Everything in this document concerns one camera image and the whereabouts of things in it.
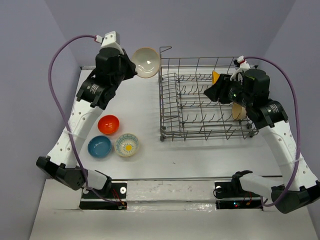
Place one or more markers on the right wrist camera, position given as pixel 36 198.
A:
pixel 241 66

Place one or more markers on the blue bowl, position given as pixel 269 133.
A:
pixel 99 146

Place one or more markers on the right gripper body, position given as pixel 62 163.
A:
pixel 237 95

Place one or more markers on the orange bowl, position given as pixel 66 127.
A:
pixel 108 124

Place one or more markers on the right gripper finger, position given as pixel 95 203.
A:
pixel 223 85
pixel 213 93

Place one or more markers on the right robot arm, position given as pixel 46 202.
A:
pixel 300 187

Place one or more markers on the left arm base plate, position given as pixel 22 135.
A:
pixel 115 198

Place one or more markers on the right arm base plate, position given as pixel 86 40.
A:
pixel 228 198

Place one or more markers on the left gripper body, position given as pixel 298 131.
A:
pixel 120 74

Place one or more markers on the metal rail bar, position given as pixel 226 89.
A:
pixel 211 178

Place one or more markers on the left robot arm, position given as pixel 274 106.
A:
pixel 61 163

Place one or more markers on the white bowl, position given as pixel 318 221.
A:
pixel 147 62

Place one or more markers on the patterned sunflower bowl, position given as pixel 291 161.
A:
pixel 126 145

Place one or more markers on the grey wire dish rack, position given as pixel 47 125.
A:
pixel 185 113

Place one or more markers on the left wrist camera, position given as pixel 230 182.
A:
pixel 109 40

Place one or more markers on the yellow bowl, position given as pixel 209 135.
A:
pixel 215 77

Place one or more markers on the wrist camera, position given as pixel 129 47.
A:
pixel 241 66
pixel 109 40

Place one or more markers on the beige bowl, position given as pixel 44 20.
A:
pixel 239 113

